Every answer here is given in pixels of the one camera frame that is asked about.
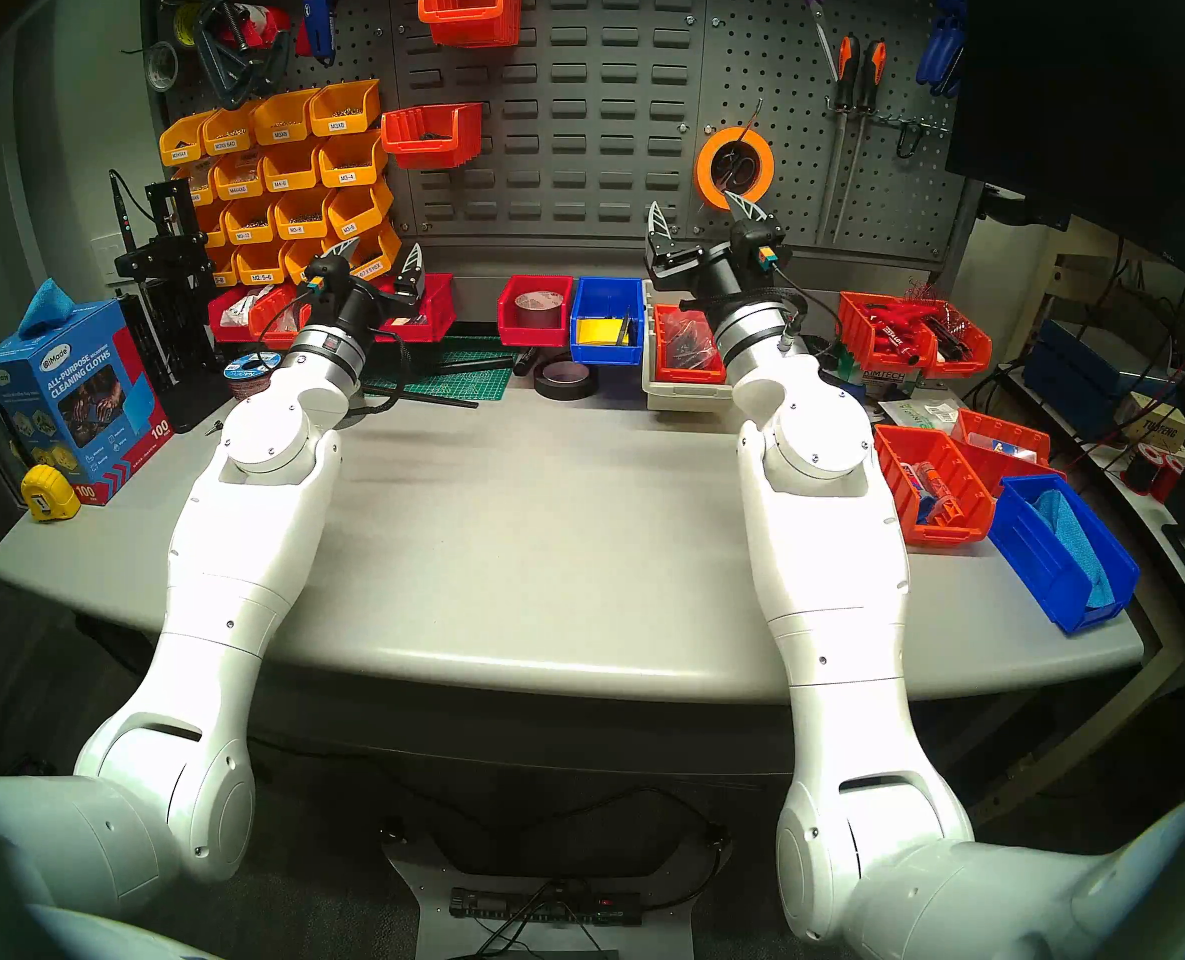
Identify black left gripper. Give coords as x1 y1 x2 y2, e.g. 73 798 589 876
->
300 235 428 341

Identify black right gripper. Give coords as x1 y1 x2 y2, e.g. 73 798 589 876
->
645 189 790 305

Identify red plastic storage bin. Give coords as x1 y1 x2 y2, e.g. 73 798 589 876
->
207 286 261 345
497 274 576 349
839 291 931 374
247 283 311 351
909 298 994 379
951 408 1065 494
377 273 459 345
652 304 731 385

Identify red tool bundle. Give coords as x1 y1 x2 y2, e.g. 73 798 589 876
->
859 293 941 364

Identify blue and red hand tool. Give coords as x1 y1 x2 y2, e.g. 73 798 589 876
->
294 0 351 67

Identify yellow bin labelled M4-0.7X6 HEX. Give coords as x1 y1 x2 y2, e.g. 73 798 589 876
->
347 223 404 287

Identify orange tape roll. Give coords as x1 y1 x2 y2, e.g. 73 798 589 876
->
695 126 777 212

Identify yellow bin labelled M3-6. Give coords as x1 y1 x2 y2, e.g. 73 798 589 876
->
324 178 396 241

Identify yellow bin labelled M2.5-5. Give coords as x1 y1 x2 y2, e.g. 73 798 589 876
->
282 233 339 287

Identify yellow bin labelled M3-8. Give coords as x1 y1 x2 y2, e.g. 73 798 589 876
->
272 190 334 241

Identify yellow bin labelled M3-4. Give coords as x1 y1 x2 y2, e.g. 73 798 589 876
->
316 128 391 189

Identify yellow bin labelled M2.5-6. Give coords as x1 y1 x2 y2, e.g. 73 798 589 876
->
232 240 291 287

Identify clear bag of black screws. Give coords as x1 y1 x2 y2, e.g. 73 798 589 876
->
664 308 721 369

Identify yellow bin labelled M4-6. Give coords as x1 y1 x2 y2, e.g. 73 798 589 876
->
259 140 324 194

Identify yellow bin labelled M3-12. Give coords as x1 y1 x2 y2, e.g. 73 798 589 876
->
222 198 281 247

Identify small blue plastic bin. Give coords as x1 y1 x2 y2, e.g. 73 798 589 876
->
569 276 648 367

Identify long black rod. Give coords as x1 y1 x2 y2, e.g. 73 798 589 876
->
367 383 479 411

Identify green cutting mat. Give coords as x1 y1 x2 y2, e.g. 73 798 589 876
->
364 336 516 404

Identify yellow bin labelled M3X6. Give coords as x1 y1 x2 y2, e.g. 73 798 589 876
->
306 79 383 137

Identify grey louvred pegboard panel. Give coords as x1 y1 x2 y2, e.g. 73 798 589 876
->
139 0 986 269

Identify yellow bin labelled M4X4X6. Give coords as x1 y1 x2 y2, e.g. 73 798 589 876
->
209 153 268 201

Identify large beige plastic bin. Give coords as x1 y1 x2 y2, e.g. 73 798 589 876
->
640 280 744 412

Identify yellow bin labelled M3X8 BRD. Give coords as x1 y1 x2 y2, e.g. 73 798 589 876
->
199 101 261 157

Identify black metal stand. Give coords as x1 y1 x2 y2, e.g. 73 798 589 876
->
114 180 231 434

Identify black tape roll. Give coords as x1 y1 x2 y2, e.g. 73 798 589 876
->
533 358 601 402

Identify black vise clamp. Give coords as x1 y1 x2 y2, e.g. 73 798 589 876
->
194 0 296 109

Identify red and white tape roll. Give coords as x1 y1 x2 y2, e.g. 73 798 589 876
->
219 3 291 49

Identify clear plastic bag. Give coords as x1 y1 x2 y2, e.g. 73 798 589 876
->
879 398 966 434

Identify blue cloth in box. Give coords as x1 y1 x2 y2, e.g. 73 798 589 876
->
16 278 78 341

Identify blue cleaning cloths box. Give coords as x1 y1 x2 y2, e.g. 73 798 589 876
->
0 300 174 509

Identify dark blue crate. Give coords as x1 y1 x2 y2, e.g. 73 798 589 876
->
1020 318 1124 429

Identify black monitor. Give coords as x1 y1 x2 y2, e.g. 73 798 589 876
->
942 0 1185 304

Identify yellow tape measure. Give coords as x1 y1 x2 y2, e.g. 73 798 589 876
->
20 465 84 525

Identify red bin with glue sticks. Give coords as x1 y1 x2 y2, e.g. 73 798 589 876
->
875 425 998 549

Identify large blue plastic bin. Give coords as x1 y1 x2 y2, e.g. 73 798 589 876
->
988 473 1142 635

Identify cardboard box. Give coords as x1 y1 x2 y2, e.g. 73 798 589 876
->
1117 393 1185 449

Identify blue cloth in bin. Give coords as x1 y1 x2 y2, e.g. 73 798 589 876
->
1033 488 1120 609

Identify black power strip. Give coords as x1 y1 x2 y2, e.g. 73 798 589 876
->
449 888 644 929

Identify black braided cable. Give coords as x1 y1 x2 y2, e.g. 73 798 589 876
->
680 278 844 339

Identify orange-red wall bin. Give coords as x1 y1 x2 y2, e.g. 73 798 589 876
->
381 103 484 171
416 0 524 49

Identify file with orange-black handle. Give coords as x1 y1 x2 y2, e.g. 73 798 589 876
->
834 40 888 244
816 34 861 244

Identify purple handled scissors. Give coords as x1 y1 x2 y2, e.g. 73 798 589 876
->
789 0 841 81

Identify black probe pen with cable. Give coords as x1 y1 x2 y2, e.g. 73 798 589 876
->
107 170 141 254

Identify dark red wire spool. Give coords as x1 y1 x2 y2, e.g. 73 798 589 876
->
1117 443 1169 497

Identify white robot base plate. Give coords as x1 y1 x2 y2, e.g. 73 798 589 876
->
382 828 729 960

